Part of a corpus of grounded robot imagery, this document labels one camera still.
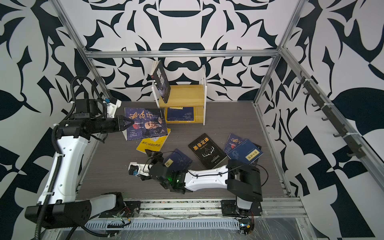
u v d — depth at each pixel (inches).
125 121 26.5
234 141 38.0
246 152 36.0
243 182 17.7
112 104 24.4
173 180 22.4
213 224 28.1
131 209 28.9
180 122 41.0
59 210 14.3
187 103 36.6
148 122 29.4
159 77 33.4
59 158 16.1
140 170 23.0
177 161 35.1
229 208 29.2
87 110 20.3
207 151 36.2
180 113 43.6
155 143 37.7
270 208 29.9
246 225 27.9
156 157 25.9
